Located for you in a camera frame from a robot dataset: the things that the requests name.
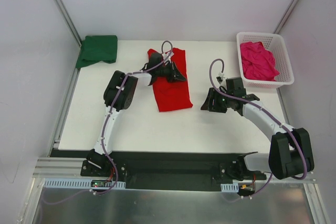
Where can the folded green t shirt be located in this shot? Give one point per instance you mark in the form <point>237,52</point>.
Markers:
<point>96,48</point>

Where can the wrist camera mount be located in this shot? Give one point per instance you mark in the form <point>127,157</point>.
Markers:
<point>221,76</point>
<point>167,57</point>

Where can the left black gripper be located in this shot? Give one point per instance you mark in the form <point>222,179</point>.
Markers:
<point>170,71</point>

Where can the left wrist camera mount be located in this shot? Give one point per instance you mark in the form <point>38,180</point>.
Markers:
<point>167,57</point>

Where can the right white cable duct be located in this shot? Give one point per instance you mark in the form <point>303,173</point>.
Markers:
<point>230,188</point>

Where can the aluminium frame rail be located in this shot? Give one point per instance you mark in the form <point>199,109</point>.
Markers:
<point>58,167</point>

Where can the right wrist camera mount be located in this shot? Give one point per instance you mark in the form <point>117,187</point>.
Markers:
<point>221,76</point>

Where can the left white cable duct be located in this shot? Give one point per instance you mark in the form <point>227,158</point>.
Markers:
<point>68,183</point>

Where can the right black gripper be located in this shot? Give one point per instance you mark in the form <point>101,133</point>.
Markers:
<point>214,100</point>

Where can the white plastic basket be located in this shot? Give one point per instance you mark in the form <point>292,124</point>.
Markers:
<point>276,45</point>

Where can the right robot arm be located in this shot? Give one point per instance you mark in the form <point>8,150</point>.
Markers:
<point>290,153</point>

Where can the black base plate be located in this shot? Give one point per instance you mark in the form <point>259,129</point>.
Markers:
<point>165,171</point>

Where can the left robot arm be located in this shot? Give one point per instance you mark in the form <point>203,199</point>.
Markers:
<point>118,97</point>

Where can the white cable duct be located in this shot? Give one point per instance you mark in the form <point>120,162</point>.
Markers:
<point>230,188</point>
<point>68,183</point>

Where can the red t shirt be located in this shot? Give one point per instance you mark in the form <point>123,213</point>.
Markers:
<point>173,96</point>

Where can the pink t shirt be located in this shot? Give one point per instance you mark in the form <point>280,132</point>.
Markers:
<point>257,62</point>

